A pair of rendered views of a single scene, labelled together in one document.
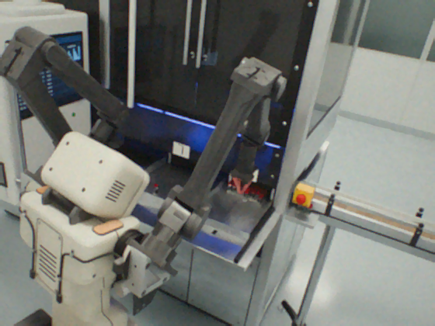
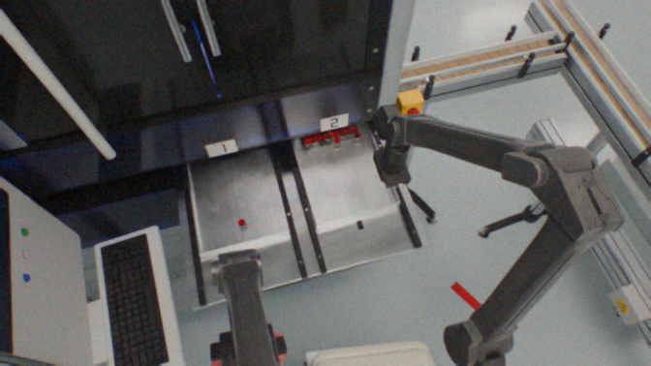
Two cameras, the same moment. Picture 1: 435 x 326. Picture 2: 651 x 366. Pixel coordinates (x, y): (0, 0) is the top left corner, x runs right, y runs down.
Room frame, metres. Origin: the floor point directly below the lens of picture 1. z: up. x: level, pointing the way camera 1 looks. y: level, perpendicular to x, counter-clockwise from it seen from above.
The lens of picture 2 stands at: (0.81, 0.37, 2.13)
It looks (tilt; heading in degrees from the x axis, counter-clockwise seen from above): 62 degrees down; 323
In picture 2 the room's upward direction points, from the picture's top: 1 degrees counter-clockwise
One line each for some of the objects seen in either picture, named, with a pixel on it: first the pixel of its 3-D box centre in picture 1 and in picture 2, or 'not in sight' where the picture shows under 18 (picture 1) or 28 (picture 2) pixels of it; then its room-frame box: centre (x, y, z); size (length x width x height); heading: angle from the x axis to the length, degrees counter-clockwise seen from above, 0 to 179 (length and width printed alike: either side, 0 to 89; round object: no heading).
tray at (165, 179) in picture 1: (168, 180); (234, 194); (1.49, 0.21, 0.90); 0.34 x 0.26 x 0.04; 157
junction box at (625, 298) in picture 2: not in sight; (629, 304); (0.46, -0.69, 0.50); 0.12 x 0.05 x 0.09; 157
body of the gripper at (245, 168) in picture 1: (245, 164); (393, 161); (1.16, -0.09, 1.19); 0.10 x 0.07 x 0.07; 157
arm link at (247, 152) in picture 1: (248, 148); (395, 145); (1.16, -0.10, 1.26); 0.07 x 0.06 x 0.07; 159
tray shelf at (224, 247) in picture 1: (192, 204); (294, 203); (1.36, 0.08, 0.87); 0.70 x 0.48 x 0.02; 67
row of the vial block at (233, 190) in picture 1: (245, 193); (331, 138); (1.46, -0.14, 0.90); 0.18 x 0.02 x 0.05; 68
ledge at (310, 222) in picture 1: (303, 214); not in sight; (1.40, -0.41, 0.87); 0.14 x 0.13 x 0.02; 157
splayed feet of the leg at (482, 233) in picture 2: not in sight; (528, 217); (0.93, -0.96, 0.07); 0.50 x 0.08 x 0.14; 67
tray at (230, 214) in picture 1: (234, 206); (341, 168); (1.35, -0.10, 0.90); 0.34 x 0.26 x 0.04; 158
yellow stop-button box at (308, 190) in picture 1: (304, 194); (408, 102); (1.37, -0.38, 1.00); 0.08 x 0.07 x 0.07; 157
